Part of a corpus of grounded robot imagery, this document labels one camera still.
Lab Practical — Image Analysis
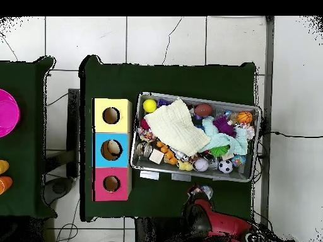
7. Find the brown toy football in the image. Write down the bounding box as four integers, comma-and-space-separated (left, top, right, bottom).
194, 103, 213, 117

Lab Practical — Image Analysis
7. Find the orange toy basketball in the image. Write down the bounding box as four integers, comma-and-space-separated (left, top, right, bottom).
237, 110, 254, 125

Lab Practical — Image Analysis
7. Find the small soccer ball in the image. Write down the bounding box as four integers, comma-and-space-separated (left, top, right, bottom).
218, 158, 234, 175

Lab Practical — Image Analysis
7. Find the cream yellow cloth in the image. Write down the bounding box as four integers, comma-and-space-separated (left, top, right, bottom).
143, 98, 212, 158

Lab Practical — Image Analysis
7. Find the green spiky ball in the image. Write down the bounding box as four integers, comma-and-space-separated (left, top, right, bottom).
210, 145, 231, 158

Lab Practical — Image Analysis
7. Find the black cable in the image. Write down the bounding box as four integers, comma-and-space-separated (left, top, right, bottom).
259, 130, 323, 139

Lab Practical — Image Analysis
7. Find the purple spiky toy with eyes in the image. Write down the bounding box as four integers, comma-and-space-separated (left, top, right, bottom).
212, 115, 237, 137

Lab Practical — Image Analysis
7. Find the magenta plate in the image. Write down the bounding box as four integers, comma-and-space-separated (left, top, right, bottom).
0, 88, 21, 138

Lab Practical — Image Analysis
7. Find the clear mesh bin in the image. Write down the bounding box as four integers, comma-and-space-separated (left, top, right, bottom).
129, 91, 263, 183

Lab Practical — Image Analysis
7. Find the white ball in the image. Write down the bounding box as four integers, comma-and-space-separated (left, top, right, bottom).
194, 158, 210, 172

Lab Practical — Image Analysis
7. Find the yellow ball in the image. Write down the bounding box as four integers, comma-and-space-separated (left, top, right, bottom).
143, 98, 158, 113

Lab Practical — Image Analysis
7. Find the small wooden block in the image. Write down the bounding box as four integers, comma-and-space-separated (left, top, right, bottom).
148, 149, 165, 164

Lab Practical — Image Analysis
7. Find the mint green cloth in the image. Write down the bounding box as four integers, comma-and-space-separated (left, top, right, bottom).
201, 117, 256, 157

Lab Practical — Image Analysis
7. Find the clear plastic packet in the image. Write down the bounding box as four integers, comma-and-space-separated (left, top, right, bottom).
200, 185, 214, 200

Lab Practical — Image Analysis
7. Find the dark green side table cloth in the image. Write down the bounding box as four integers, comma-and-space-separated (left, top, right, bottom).
0, 56, 57, 219

